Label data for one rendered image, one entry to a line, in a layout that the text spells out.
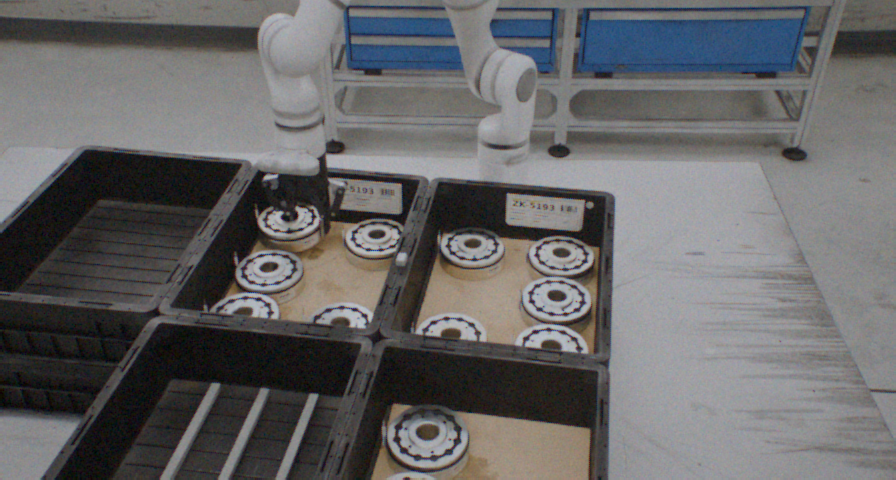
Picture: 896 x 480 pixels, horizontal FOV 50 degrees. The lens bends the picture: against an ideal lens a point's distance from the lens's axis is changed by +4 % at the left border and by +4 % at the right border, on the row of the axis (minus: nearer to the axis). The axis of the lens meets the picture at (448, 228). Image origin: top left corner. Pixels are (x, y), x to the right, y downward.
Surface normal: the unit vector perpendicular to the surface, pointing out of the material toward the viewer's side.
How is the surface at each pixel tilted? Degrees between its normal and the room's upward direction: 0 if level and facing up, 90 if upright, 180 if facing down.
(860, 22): 90
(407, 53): 90
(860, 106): 0
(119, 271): 0
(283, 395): 0
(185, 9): 90
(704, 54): 90
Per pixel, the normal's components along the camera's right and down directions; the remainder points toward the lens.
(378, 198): -0.16, 0.57
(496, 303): 0.00, -0.82
